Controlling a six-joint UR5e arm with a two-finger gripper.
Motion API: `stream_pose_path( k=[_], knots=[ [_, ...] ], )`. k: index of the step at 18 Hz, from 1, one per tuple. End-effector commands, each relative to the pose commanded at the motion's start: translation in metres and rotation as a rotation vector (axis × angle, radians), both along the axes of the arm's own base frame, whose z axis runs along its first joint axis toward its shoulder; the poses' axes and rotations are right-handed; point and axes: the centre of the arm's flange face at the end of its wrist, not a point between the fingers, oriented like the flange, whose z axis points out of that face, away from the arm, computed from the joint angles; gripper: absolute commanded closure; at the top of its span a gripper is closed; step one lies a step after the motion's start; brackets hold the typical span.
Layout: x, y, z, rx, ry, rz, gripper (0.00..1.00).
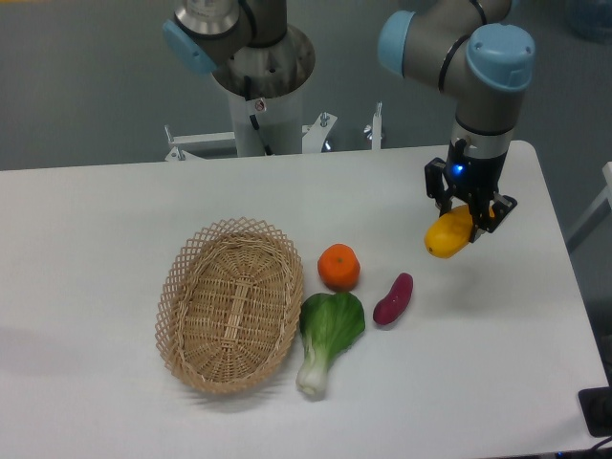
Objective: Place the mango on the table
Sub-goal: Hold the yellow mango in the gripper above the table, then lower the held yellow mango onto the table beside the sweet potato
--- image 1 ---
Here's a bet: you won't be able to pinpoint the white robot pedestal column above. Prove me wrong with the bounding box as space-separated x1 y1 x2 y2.
212 25 316 157

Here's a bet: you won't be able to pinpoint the white frame at right edge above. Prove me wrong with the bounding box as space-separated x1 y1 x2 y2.
565 162 611 253

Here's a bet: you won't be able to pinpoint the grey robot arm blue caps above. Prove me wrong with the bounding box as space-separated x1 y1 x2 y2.
163 1 536 240

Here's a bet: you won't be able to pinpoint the green bok choy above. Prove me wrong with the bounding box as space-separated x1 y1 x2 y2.
295 292 365 398

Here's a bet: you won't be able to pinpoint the woven wicker basket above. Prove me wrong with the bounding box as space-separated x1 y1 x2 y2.
155 217 304 394

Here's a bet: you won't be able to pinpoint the purple sweet potato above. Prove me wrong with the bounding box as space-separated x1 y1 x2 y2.
373 273 414 326

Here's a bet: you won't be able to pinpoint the orange tangerine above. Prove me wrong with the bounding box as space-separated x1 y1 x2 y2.
317 244 361 292

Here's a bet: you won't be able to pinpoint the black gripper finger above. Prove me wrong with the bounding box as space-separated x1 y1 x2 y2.
425 158 453 214
468 189 517 243

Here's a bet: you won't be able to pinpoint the white metal base frame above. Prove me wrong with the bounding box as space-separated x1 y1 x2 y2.
164 101 385 162

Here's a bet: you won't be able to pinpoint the yellow mango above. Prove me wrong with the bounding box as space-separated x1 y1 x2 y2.
424 205 472 259

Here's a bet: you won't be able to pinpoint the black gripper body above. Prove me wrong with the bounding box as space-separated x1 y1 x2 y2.
447 139 507 200

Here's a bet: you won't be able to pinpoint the black device at table edge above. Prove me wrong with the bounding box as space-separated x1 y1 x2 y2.
578 386 611 438

